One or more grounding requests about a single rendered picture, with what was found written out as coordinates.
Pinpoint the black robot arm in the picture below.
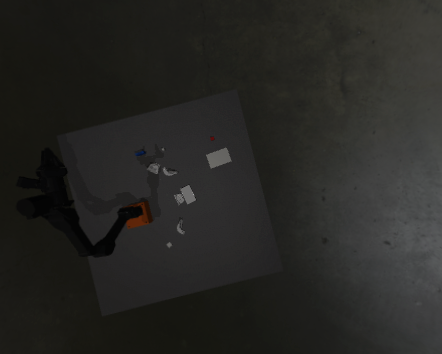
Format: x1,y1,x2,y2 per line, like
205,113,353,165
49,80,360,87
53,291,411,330
16,176,144,258

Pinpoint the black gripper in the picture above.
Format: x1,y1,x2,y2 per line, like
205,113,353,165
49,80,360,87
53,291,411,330
36,148,68,193

